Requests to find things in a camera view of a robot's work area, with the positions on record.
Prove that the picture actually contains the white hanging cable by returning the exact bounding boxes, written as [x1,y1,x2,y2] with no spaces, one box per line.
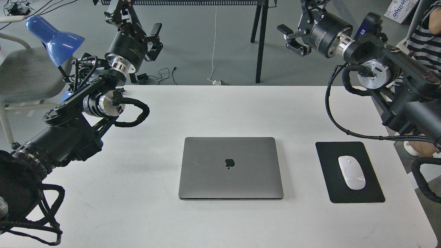
[207,5,228,86]

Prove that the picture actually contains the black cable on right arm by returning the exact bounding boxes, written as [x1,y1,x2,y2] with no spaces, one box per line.
[326,65,438,143]

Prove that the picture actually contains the grey chair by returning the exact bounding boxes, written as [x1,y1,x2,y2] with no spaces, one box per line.
[1,16,73,149]

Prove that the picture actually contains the grey laptop computer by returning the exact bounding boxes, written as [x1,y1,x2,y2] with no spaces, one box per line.
[178,137,284,200]

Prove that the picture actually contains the person in striped shirt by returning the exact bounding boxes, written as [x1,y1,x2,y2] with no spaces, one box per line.
[403,0,441,157]

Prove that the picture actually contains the black mouse pad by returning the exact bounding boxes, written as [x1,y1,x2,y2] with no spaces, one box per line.
[315,142,385,204]

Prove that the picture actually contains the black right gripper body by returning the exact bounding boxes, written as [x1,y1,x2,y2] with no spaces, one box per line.
[298,0,353,58]

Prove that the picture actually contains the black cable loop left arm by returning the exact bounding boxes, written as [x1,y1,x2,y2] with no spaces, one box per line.
[113,97,150,128]

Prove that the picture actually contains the blue desk lamp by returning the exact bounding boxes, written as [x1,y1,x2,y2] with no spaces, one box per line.
[26,15,85,84]

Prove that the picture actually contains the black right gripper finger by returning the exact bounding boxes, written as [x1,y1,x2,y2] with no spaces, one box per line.
[286,40,311,56]
[277,24,300,39]

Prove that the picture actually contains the black power adapter with cable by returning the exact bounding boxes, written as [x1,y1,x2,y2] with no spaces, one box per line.
[136,66,177,85]

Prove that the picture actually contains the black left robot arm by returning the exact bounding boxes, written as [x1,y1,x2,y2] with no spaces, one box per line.
[0,0,163,246]

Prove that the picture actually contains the white cardboard box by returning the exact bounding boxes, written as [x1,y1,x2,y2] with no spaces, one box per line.
[384,0,419,24]

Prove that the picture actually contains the black table legs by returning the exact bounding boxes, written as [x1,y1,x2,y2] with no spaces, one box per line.
[250,0,269,84]

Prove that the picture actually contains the white computer mouse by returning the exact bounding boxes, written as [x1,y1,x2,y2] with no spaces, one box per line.
[338,155,366,190]

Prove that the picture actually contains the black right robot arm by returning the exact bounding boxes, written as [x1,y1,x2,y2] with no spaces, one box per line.
[277,0,440,150]

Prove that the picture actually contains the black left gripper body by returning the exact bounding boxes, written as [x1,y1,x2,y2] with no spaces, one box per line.
[104,0,163,73]

